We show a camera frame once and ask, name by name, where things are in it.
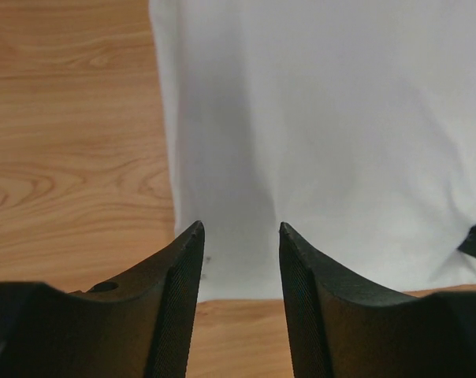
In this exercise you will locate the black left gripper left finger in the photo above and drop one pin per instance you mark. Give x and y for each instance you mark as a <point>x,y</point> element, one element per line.
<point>136,324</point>

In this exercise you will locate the white t shirt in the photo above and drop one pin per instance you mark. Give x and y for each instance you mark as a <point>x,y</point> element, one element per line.
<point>353,121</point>

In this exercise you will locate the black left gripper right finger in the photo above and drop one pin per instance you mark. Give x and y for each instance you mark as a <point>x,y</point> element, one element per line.
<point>341,324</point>

